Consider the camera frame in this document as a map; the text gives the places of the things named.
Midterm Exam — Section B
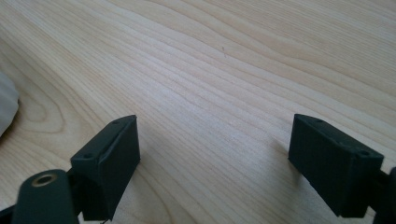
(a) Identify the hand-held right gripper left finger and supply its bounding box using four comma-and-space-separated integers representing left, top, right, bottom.
70, 114, 141, 222

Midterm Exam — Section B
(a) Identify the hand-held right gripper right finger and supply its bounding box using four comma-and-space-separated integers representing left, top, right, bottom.
288, 113, 385, 218

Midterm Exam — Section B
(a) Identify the grey cloth edge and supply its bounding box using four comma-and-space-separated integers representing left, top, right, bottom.
0, 71, 21, 137

